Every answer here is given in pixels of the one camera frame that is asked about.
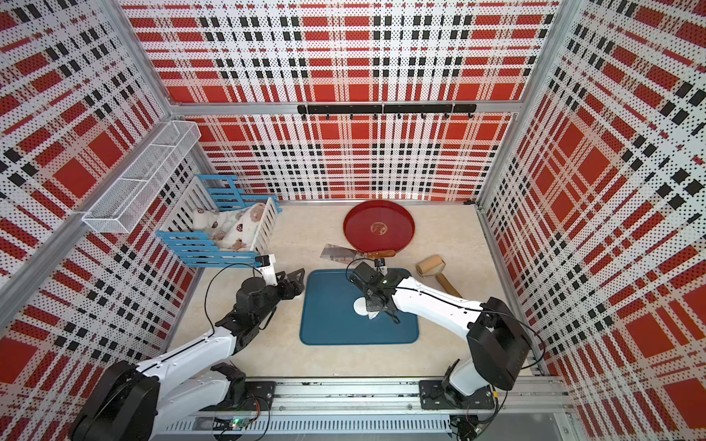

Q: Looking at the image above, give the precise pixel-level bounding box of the white dough lump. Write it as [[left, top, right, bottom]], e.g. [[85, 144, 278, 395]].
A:
[[353, 297, 380, 320]]

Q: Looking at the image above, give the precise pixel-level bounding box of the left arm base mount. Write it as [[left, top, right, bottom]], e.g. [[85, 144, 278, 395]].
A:
[[202, 380, 277, 412]]

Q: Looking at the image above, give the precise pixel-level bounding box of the teal plastic tray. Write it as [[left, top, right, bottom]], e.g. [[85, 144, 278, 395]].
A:
[[300, 269, 419, 345]]

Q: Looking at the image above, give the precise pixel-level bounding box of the black hook rail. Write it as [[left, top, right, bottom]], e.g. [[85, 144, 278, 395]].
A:
[[297, 103, 478, 117]]

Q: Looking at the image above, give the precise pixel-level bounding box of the white wire mesh basket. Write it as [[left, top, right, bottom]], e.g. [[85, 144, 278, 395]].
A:
[[82, 121, 200, 233]]

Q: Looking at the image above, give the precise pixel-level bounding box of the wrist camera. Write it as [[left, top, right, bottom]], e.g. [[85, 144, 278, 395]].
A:
[[255, 255, 278, 286], [374, 258, 387, 274]]

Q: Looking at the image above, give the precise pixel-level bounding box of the knife with wooden handle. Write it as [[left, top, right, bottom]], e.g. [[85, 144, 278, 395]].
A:
[[320, 244, 396, 264]]

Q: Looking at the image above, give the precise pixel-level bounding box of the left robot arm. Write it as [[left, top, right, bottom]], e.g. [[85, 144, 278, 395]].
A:
[[69, 268, 305, 440]]

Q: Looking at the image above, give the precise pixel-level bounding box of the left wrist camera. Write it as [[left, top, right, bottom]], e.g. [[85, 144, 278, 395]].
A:
[[255, 255, 278, 286]]

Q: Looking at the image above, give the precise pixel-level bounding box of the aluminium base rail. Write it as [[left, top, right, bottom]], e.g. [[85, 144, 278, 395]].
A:
[[153, 377, 585, 440]]

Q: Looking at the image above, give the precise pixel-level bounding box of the wooden rolling pin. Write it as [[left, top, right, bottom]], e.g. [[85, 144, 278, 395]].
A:
[[416, 255, 461, 298]]

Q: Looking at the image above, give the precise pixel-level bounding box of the red round plate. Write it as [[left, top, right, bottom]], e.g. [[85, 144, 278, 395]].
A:
[[343, 200, 416, 253]]

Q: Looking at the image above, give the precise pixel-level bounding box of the doll in patterned cloth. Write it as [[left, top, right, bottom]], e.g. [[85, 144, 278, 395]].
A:
[[192, 203, 266, 252]]

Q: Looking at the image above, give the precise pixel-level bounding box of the blue white toy crib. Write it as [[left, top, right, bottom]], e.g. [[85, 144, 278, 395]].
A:
[[156, 175, 281, 268]]

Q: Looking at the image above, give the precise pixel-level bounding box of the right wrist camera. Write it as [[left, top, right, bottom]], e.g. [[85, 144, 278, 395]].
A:
[[374, 258, 387, 274]]

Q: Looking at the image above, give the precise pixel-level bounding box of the small green circuit board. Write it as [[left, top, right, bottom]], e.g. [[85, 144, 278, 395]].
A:
[[213, 418, 251, 431]]

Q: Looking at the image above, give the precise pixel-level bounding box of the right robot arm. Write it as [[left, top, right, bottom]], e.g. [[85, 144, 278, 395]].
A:
[[346, 262, 532, 398]]

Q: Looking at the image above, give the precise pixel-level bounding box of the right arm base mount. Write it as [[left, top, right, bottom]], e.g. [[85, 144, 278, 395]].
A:
[[418, 380, 495, 411]]

